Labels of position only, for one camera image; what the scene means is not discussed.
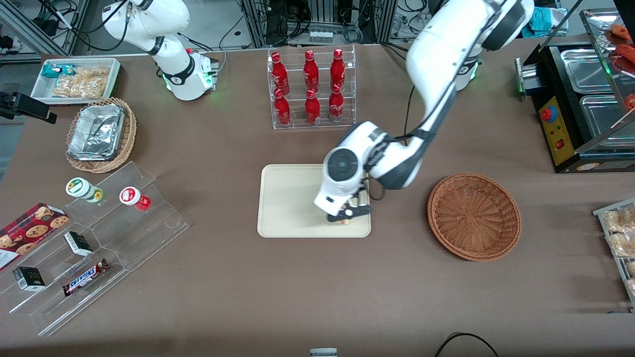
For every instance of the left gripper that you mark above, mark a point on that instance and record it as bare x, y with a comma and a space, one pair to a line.
363, 189

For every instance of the triangle sandwich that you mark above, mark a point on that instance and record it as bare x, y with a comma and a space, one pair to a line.
344, 222

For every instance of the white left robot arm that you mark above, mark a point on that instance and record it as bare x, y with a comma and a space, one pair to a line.
436, 49

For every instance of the cream plastic serving tray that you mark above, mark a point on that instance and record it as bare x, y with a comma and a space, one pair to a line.
290, 203

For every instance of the brown round wicker basket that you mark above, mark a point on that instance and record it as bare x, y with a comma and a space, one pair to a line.
474, 215

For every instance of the light wicker basket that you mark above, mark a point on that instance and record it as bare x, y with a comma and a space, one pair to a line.
126, 144

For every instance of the grey bread tray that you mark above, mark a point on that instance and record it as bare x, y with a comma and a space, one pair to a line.
603, 218

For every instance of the red cola bottle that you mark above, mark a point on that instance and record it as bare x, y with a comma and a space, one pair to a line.
279, 72
336, 105
311, 72
312, 108
338, 69
283, 109

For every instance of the small grey device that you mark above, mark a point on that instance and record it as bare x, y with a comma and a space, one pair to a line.
323, 352

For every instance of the clear acrylic bottle rack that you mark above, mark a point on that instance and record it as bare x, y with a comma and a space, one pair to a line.
297, 49

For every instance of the clear acrylic stepped display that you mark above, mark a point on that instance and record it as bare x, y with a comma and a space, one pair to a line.
144, 233

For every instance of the red emergency stop button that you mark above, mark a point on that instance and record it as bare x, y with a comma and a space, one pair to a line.
548, 114

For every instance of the red lid yogurt cup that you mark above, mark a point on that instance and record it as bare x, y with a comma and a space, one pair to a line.
131, 196

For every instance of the black food warmer machine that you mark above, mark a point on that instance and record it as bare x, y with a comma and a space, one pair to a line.
570, 129

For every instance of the steel warmer pan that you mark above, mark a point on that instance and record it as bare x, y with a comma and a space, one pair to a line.
585, 69
603, 121

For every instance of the wrapped crumbly bread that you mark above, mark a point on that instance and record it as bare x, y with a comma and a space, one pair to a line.
620, 220
631, 286
622, 244
631, 267

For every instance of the stacked foil containers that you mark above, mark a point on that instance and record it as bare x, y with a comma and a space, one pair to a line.
96, 131

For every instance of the green lid yogurt cup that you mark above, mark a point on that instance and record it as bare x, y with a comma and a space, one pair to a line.
79, 188

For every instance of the Snickers chocolate bar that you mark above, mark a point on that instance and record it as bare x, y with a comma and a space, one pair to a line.
84, 277

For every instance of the small black box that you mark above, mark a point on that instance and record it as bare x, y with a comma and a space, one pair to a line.
29, 278
78, 243

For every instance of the clear bag of crackers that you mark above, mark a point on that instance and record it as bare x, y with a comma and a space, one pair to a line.
82, 83

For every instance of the red cookie box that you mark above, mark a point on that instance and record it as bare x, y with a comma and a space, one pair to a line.
30, 230

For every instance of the teal snack packet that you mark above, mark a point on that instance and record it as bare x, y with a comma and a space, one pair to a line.
52, 70

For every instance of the white plastic snack bin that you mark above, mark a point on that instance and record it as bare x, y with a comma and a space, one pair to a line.
40, 89

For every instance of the red rocker power switch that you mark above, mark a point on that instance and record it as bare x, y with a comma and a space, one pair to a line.
560, 145

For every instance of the shiny metal warmer bracket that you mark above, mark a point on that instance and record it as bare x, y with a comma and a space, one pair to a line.
528, 77

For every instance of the black camera on mount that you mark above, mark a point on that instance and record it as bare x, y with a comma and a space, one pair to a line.
27, 106

